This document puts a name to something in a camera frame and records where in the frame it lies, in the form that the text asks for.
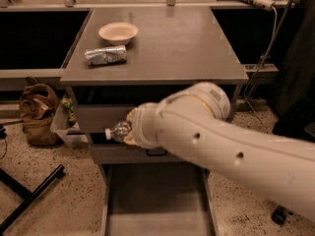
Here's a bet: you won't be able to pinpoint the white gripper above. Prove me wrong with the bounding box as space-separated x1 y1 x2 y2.
124 102 159 149

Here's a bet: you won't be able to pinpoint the clear plastic water bottle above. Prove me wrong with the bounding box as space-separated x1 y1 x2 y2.
104 121 132 143

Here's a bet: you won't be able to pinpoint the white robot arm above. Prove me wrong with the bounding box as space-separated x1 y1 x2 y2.
127 82 315 221

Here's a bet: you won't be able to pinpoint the top grey drawer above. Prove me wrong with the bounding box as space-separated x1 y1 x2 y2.
70 85 239 134

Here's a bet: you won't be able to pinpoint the grey drawer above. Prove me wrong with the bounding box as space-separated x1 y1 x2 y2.
70 85 239 134
100 162 220 236
89 133 181 164

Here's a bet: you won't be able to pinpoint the middle grey drawer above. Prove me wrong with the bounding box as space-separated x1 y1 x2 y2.
89 133 181 164

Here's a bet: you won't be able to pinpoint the grey drawer cabinet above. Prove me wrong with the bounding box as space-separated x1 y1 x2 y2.
59 5 249 182

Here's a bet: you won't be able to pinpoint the bottom grey drawer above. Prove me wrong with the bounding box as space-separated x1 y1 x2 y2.
100 162 220 236

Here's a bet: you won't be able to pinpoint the clear plastic trash bin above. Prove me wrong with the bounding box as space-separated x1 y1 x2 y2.
50 95 88 148

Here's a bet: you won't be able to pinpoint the crumpled silver chip bag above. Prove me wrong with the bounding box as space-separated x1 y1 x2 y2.
85 45 127 65

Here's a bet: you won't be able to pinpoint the brown fabric bag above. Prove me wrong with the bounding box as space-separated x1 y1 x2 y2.
19 77 61 147

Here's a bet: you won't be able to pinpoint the black stand legs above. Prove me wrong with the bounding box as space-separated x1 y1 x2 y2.
0 164 65 236

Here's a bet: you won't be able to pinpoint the black office chair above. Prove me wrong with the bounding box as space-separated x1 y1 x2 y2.
272 117 315 225

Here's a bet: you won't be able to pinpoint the grey hanging cable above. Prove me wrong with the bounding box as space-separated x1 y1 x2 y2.
242 0 301 123

